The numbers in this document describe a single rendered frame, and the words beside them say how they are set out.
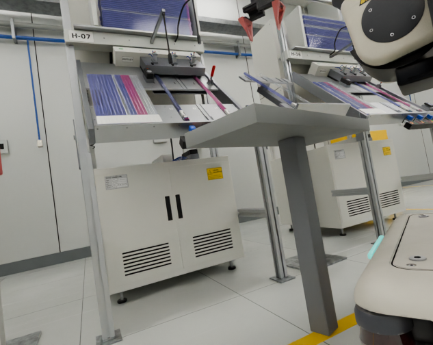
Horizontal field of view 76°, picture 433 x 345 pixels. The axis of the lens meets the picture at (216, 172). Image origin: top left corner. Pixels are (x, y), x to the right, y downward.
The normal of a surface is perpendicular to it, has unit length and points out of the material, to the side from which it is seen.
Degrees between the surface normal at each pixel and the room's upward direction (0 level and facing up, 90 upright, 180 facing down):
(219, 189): 90
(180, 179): 90
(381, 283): 40
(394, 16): 90
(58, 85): 90
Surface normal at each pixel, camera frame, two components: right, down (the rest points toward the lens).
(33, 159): 0.41, -0.12
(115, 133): 0.40, 0.61
